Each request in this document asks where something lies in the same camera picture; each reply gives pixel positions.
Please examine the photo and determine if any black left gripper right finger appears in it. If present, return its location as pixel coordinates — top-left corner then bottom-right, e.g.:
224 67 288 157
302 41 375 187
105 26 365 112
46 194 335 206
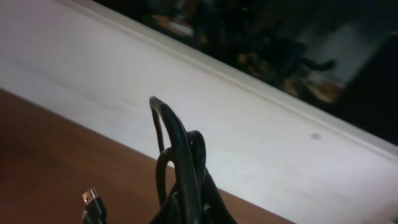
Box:
202 170 237 224

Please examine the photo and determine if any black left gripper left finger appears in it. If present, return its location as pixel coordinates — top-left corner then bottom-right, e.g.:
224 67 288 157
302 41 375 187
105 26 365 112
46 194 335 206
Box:
149 184 182 224

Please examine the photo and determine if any black USB cable bundle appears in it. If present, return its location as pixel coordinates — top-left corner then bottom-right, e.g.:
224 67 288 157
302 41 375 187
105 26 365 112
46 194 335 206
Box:
81 95 208 224

